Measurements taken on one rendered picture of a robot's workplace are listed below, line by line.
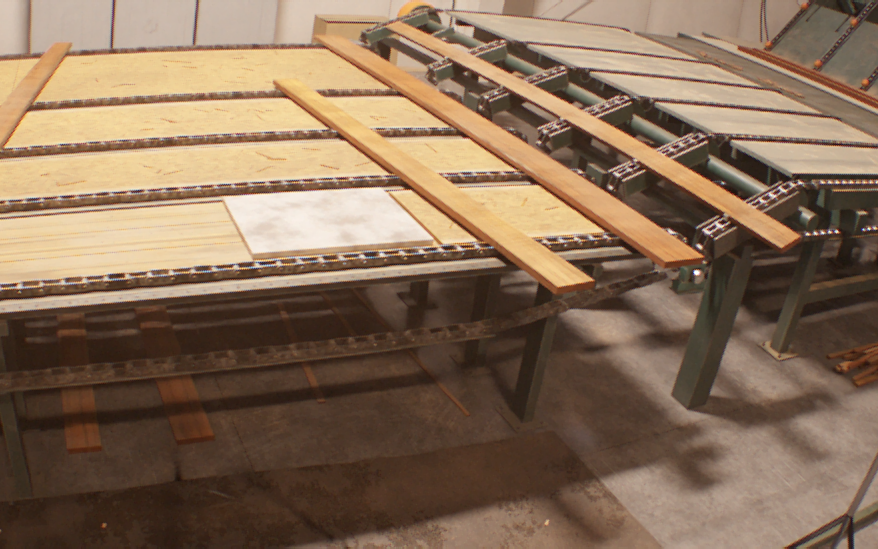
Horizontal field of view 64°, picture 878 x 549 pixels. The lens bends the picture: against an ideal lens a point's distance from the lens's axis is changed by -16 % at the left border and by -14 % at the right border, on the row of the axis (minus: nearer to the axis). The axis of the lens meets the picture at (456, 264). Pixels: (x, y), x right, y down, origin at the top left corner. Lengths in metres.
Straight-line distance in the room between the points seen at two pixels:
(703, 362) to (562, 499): 0.97
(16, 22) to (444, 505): 6.58
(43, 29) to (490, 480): 5.92
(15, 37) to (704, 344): 6.82
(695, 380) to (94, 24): 5.98
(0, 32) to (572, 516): 6.94
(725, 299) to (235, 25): 5.61
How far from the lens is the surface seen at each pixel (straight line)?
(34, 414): 3.21
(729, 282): 3.40
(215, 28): 7.76
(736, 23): 12.11
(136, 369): 2.45
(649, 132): 4.29
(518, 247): 2.62
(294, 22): 8.57
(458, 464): 3.03
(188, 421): 3.08
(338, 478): 2.89
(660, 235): 3.00
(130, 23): 7.63
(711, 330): 3.50
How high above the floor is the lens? 1.91
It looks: 25 degrees down
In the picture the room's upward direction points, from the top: 9 degrees clockwise
